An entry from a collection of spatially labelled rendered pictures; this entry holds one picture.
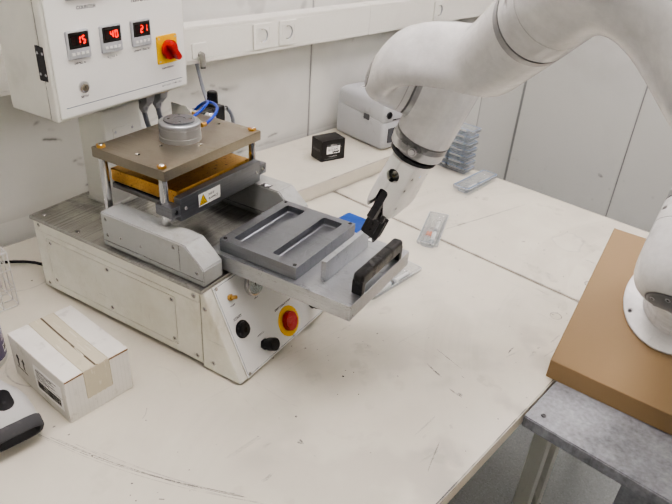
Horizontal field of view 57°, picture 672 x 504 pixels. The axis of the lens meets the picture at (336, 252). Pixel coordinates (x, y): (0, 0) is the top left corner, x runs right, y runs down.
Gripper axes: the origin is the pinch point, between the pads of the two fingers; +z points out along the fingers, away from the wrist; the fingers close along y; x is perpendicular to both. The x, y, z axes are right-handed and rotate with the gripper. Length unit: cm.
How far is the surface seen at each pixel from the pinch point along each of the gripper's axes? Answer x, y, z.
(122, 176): 44.8, -10.3, 18.0
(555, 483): -73, 68, 86
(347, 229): 5.9, 7.1, 9.5
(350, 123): 49, 98, 41
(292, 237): 11.9, -1.7, 11.7
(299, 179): 41, 58, 43
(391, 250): -4.0, 3.1, 4.4
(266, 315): 9.0, -4.9, 28.6
